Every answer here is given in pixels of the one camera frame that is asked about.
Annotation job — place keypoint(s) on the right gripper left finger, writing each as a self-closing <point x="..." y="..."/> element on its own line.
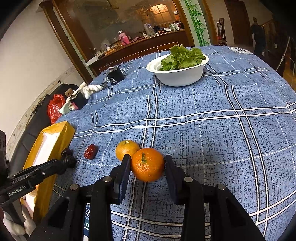
<point x="121" y="180"/>

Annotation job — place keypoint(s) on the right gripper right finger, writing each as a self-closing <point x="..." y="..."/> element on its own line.
<point x="175" y="178"/>

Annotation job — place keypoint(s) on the yellowish mandarin orange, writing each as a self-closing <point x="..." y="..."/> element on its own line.
<point x="126" y="147"/>

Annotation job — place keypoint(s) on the large orange mandarin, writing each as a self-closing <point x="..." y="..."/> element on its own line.
<point x="147" y="165"/>

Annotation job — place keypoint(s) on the red jujube date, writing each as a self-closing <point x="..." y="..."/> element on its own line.
<point x="91" y="152"/>

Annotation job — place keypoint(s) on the dark chestnut back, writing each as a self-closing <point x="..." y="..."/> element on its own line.
<point x="66" y="152"/>

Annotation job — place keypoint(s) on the dark chestnut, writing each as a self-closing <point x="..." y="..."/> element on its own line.
<point x="66" y="152"/>
<point x="69" y="162"/>

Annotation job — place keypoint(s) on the dark chestnut front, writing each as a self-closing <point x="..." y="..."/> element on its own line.
<point x="69" y="162"/>

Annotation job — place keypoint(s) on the yellow cardboard tray box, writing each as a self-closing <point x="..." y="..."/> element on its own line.
<point x="49" y="145"/>

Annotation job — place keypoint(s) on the black leather sofa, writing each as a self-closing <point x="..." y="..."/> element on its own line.
<point x="39" y="120"/>

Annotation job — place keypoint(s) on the blue plaid tablecloth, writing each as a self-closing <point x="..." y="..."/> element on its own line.
<point x="235" y="125"/>

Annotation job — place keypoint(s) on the red plastic bag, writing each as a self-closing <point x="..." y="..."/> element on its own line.
<point x="54" y="106"/>

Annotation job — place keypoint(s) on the dark jar with cork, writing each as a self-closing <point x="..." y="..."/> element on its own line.
<point x="77" y="101"/>

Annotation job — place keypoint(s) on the mint green glove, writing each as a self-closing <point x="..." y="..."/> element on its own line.
<point x="67" y="107"/>

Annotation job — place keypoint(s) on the white glove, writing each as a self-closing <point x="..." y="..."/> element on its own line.
<point x="89" y="90"/>

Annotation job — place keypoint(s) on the white bowl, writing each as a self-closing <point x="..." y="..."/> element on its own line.
<point x="177" y="78"/>

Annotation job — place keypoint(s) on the black jar small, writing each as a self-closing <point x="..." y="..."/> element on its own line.
<point x="114" y="75"/>

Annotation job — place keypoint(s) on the green lettuce leaves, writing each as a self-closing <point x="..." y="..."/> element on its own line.
<point x="181" y="58"/>

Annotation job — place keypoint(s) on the pink bottle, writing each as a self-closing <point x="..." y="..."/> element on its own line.
<point x="124" y="38"/>

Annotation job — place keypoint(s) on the wooden partition cabinet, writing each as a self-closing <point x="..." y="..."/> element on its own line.
<point x="88" y="30"/>

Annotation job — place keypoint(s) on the wooden chair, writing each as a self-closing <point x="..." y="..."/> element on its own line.
<point x="221" y="32"/>

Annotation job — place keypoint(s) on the person in background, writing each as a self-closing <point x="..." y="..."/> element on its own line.
<point x="259" y="37"/>

